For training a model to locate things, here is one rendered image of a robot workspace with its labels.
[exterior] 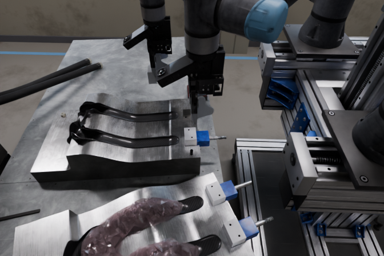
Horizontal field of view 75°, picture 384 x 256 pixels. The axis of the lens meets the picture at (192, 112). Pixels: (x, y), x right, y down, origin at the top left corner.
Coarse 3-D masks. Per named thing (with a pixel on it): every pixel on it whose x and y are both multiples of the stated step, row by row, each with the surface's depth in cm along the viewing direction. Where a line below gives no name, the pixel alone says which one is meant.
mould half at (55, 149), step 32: (96, 96) 86; (64, 128) 85; (96, 128) 76; (128, 128) 81; (160, 128) 82; (64, 160) 76; (96, 160) 71; (128, 160) 73; (160, 160) 73; (192, 160) 74
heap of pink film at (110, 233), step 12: (132, 204) 60; (144, 204) 61; (156, 204) 62; (168, 204) 63; (180, 204) 66; (120, 216) 59; (132, 216) 58; (144, 216) 59; (156, 216) 60; (168, 216) 62; (96, 228) 60; (108, 228) 58; (120, 228) 58; (132, 228) 59; (144, 228) 58; (84, 240) 57; (96, 240) 57; (108, 240) 57; (120, 240) 58; (168, 240) 56; (84, 252) 55; (96, 252) 55; (108, 252) 55; (144, 252) 53; (156, 252) 54; (168, 252) 54; (180, 252) 56; (192, 252) 57
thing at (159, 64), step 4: (156, 56) 86; (160, 56) 87; (156, 60) 87; (160, 60) 87; (156, 64) 88; (160, 64) 88; (164, 64) 88; (152, 68) 88; (156, 68) 89; (160, 68) 89; (152, 72) 90
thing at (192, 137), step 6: (186, 132) 77; (192, 132) 77; (198, 132) 78; (204, 132) 78; (186, 138) 75; (192, 138) 75; (198, 138) 77; (204, 138) 77; (210, 138) 78; (216, 138) 78; (222, 138) 78; (186, 144) 76; (192, 144) 76; (198, 144) 77; (204, 144) 77
